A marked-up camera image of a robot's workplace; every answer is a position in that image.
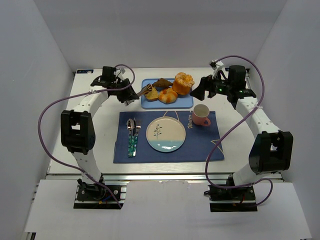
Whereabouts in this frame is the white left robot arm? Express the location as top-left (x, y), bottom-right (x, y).
top-left (60, 64), bottom-right (139, 197)

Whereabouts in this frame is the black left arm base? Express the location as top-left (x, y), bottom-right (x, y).
top-left (73, 178), bottom-right (126, 210)

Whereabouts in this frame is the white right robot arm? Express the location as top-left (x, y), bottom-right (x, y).
top-left (190, 61), bottom-right (294, 190)

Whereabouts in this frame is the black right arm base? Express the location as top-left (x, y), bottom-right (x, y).
top-left (203, 185), bottom-right (258, 213)

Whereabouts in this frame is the tall orange muffin bread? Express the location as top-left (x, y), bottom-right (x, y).
top-left (172, 72), bottom-right (195, 95)

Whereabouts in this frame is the blue tray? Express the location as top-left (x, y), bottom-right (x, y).
top-left (140, 78), bottom-right (194, 110)

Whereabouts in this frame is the pink mug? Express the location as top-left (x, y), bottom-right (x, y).
top-left (191, 104), bottom-right (211, 127)

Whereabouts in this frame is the round orange glazed bun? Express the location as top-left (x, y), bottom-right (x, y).
top-left (158, 87), bottom-right (178, 104)

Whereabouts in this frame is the dark brown croissant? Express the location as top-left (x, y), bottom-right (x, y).
top-left (152, 78), bottom-right (173, 88)

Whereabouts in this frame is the dark blue placemat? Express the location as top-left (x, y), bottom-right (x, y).
top-left (113, 111), bottom-right (220, 164)

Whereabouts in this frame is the round pink blue plate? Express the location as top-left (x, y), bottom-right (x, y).
top-left (145, 116), bottom-right (186, 153)

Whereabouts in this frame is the blue label sticker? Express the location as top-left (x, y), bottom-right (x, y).
top-left (76, 69), bottom-right (94, 74)

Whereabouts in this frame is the spoon with teal handle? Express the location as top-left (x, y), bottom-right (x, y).
top-left (126, 118), bottom-right (134, 158)

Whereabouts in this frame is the fork with teal handle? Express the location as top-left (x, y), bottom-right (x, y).
top-left (133, 119), bottom-right (141, 157)

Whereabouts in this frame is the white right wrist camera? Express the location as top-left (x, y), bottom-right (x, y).
top-left (209, 59), bottom-right (224, 79)

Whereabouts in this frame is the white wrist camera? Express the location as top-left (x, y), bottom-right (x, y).
top-left (115, 68), bottom-right (126, 80)
top-left (209, 59), bottom-right (224, 79)

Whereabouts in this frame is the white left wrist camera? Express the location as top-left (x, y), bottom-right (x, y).
top-left (115, 68), bottom-right (126, 80)

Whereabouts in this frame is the knife with teal handle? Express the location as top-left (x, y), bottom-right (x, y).
top-left (130, 118), bottom-right (137, 157)

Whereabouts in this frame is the aluminium table frame rail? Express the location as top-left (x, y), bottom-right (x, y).
top-left (47, 159), bottom-right (284, 181)

